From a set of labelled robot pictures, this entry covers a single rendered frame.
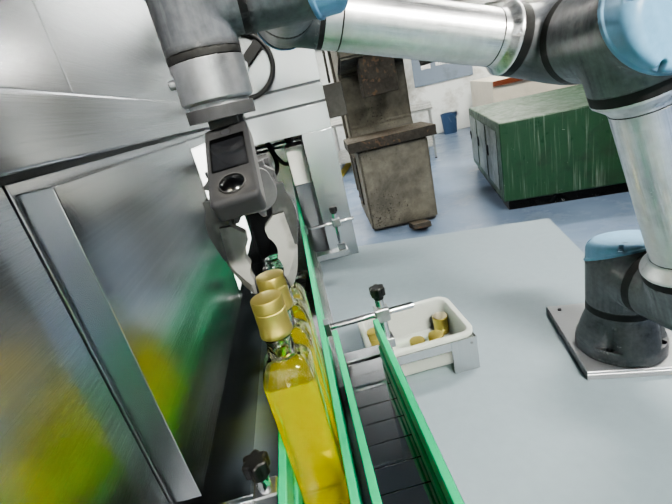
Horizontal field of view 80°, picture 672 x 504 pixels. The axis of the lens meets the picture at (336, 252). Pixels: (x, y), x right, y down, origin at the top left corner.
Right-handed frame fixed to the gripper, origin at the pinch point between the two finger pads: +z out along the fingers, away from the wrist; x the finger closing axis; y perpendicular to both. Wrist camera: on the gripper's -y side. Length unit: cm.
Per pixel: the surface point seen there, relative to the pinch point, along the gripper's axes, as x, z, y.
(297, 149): -9, -3, 114
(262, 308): 0.6, -0.5, -7.3
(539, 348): -47, 40, 24
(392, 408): -11.3, 27.3, 4.6
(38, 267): 15.2, -11.1, -12.2
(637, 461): -44, 40, -5
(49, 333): 15.2, -6.5, -14.7
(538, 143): -216, 57, 291
